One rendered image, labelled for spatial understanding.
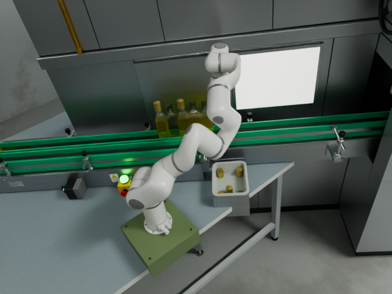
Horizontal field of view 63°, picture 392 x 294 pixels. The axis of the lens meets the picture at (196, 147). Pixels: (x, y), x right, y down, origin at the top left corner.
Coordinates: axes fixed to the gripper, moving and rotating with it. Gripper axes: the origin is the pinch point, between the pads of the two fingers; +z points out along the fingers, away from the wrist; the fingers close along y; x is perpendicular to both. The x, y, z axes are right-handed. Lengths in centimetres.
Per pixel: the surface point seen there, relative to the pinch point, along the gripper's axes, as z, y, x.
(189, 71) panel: -7.6, -6.4, -20.4
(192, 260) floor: 116, 29, -6
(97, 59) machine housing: -15, 15, -60
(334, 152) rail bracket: 23, -17, 54
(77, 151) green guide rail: 26, 42, -64
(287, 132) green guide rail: 18.2, -15.1, 30.1
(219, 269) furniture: 94, 34, 17
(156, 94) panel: 5.1, 3.4, -36.0
